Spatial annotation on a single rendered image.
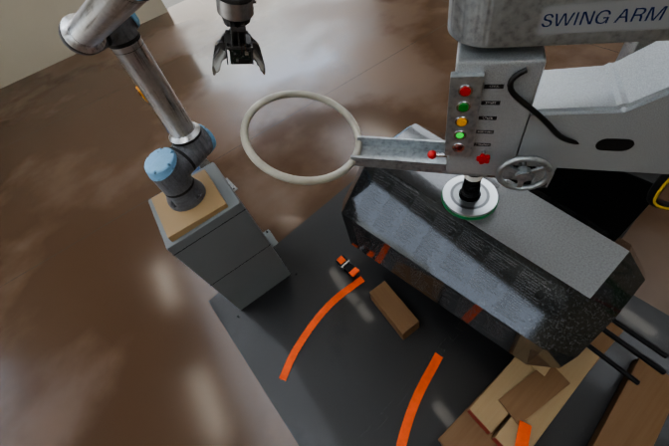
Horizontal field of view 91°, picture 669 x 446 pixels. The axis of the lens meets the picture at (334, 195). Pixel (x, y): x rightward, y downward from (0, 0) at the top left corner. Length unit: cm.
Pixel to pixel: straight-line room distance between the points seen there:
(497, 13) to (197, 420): 229
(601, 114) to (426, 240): 80
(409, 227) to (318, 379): 103
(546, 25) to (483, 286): 95
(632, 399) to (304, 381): 155
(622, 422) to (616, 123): 141
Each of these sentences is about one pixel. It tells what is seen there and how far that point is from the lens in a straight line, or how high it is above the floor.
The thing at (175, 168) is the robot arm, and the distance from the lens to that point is 164.
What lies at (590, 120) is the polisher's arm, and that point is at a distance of 110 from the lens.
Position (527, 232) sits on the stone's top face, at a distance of 148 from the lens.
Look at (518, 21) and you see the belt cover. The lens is 90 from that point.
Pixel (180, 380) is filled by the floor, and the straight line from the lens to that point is 248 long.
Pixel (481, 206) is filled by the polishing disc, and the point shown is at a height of 89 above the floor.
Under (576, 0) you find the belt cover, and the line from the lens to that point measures 90.
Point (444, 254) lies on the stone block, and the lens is 151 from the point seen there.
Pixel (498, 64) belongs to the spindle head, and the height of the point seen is 154.
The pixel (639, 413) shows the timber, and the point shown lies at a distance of 218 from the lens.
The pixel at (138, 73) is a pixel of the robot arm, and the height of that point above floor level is 151.
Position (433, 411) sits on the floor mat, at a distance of 204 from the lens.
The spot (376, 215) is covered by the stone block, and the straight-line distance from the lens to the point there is 166.
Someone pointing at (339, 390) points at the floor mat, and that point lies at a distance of 208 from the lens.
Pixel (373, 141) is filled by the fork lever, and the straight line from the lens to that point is 136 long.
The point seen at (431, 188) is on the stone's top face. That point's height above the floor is 83.
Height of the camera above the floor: 204
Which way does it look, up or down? 50 degrees down
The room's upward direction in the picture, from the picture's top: 18 degrees counter-clockwise
